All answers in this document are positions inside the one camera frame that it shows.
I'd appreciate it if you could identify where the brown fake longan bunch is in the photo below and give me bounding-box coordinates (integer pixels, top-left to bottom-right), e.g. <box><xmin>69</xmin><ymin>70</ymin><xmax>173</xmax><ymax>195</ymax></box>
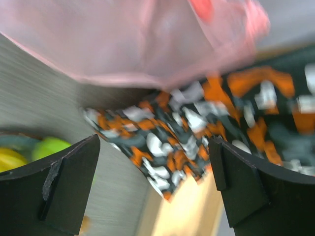
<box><xmin>78</xmin><ymin>216</ymin><xmax>91</xmax><ymax>236</ymax></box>

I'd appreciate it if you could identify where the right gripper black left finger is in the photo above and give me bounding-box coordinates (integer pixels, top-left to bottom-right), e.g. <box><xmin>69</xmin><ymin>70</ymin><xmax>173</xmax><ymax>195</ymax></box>
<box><xmin>0</xmin><ymin>135</ymin><xmax>100</xmax><ymax>236</ymax></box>

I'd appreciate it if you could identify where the green fake starfruit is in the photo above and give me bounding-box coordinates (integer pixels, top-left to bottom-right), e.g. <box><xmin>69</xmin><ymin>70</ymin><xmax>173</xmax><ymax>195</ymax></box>
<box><xmin>31</xmin><ymin>137</ymin><xmax>71</xmax><ymax>161</ymax></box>

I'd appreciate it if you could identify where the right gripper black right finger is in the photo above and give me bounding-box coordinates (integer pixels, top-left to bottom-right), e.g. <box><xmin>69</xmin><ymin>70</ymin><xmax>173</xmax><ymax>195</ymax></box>
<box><xmin>209</xmin><ymin>138</ymin><xmax>315</xmax><ymax>236</ymax></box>

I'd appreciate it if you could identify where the yellow fake starfruit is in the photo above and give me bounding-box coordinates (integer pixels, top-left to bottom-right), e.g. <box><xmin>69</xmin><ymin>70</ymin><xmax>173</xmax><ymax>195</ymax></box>
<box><xmin>0</xmin><ymin>147</ymin><xmax>29</xmax><ymax>173</ymax></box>

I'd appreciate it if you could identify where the pink plastic bag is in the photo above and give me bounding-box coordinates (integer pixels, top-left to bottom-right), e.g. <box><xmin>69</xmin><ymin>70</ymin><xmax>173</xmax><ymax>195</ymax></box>
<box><xmin>0</xmin><ymin>0</ymin><xmax>269</xmax><ymax>89</ymax></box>

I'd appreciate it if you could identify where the patterned orange black garment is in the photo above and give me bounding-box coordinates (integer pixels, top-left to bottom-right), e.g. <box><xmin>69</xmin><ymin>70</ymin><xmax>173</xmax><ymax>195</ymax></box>
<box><xmin>82</xmin><ymin>46</ymin><xmax>315</xmax><ymax>200</ymax></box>

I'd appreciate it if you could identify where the blue ceramic plate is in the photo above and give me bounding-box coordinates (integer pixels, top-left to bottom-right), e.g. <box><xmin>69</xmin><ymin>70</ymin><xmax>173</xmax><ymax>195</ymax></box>
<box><xmin>0</xmin><ymin>131</ymin><xmax>43</xmax><ymax>160</ymax></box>

